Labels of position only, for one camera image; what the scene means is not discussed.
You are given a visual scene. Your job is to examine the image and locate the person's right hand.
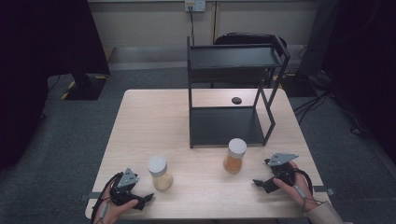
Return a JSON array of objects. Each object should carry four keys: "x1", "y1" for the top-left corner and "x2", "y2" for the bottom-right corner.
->
[{"x1": 273, "y1": 161, "x2": 318, "y2": 213}]

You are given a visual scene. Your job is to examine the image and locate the jar of orange powder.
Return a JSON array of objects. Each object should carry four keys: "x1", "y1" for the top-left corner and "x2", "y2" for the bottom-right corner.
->
[{"x1": 222, "y1": 137, "x2": 248, "y2": 175}]

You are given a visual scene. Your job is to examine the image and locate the thin grey right gripper cable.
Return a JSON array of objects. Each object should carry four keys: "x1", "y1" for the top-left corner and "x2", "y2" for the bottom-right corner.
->
[{"x1": 293, "y1": 185, "x2": 325, "y2": 214}]

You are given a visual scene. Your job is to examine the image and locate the black chair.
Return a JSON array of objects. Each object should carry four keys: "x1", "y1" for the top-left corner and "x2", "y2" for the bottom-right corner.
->
[{"x1": 211, "y1": 32, "x2": 288, "y2": 90}]

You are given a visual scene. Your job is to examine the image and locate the black metal two-tier rack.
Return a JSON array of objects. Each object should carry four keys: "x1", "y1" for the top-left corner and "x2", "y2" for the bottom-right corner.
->
[{"x1": 186, "y1": 35, "x2": 291, "y2": 149}]

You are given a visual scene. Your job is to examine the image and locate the dark curtain beside equipment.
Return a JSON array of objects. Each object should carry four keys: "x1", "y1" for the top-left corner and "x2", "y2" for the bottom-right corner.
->
[{"x1": 321, "y1": 0, "x2": 396, "y2": 157}]

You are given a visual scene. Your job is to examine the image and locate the black floor cable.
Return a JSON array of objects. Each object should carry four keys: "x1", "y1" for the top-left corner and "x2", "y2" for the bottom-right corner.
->
[{"x1": 292, "y1": 90, "x2": 372, "y2": 135}]

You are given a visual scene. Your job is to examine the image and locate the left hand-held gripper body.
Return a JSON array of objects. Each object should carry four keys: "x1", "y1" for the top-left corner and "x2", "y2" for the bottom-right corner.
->
[{"x1": 109, "y1": 167, "x2": 148, "y2": 205}]

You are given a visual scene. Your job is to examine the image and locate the black plugged power cable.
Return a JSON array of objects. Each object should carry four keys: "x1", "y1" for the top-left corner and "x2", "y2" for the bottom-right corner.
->
[{"x1": 188, "y1": 5, "x2": 196, "y2": 47}]

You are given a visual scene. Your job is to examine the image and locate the person's left hand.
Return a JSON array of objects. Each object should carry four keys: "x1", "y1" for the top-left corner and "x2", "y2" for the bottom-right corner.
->
[{"x1": 92, "y1": 189, "x2": 140, "y2": 224}]

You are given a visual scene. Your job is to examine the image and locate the dark equipment stand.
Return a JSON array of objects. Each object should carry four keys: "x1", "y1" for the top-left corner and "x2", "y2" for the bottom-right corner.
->
[{"x1": 297, "y1": 0, "x2": 341, "y2": 90}]

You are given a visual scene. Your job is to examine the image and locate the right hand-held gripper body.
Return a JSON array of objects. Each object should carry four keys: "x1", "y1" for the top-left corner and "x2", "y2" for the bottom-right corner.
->
[{"x1": 264, "y1": 152, "x2": 299, "y2": 187}]

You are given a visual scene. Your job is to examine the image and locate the jar of pale yellow grains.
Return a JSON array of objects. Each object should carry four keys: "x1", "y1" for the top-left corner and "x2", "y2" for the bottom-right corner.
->
[{"x1": 147, "y1": 155, "x2": 174, "y2": 191}]

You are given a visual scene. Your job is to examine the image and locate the thin grey left gripper cable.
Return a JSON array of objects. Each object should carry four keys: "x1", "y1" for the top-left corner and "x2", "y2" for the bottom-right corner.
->
[{"x1": 94, "y1": 200, "x2": 110, "y2": 224}]

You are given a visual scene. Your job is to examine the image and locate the grey table edge bracket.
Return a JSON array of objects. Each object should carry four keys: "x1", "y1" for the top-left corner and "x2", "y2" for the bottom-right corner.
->
[
  {"x1": 312, "y1": 185, "x2": 336, "y2": 197},
  {"x1": 78, "y1": 191, "x2": 104, "y2": 202}
]

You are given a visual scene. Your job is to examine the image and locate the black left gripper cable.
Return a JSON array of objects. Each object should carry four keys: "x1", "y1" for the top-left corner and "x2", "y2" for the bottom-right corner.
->
[{"x1": 91, "y1": 172, "x2": 123, "y2": 224}]

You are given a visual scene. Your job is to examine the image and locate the white wall outlet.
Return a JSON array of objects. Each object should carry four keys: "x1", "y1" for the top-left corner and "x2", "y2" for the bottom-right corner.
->
[{"x1": 184, "y1": 0, "x2": 207, "y2": 13}]

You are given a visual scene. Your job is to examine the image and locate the large dark curtain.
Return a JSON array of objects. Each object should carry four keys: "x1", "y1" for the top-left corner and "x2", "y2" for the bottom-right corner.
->
[{"x1": 0, "y1": 0, "x2": 111, "y2": 172}]

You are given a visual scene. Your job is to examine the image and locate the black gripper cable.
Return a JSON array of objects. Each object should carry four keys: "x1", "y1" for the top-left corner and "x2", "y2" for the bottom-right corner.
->
[
  {"x1": 91, "y1": 172, "x2": 123, "y2": 224},
  {"x1": 291, "y1": 167, "x2": 314, "y2": 195}
]

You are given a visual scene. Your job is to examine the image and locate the black cable by stand base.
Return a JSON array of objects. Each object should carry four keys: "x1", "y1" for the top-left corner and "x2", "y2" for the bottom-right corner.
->
[{"x1": 46, "y1": 74, "x2": 64, "y2": 94}]

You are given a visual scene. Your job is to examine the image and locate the thin grey gripper cable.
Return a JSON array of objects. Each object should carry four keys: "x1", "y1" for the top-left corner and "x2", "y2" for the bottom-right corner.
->
[
  {"x1": 293, "y1": 185, "x2": 325, "y2": 214},
  {"x1": 94, "y1": 200, "x2": 110, "y2": 224}
]

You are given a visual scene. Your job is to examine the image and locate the black taped stand base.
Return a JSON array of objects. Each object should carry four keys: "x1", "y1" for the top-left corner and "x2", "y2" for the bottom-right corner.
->
[{"x1": 60, "y1": 73, "x2": 109, "y2": 102}]

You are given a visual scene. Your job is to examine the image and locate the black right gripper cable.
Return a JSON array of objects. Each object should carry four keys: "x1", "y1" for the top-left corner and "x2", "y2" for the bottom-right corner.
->
[{"x1": 291, "y1": 167, "x2": 314, "y2": 195}]

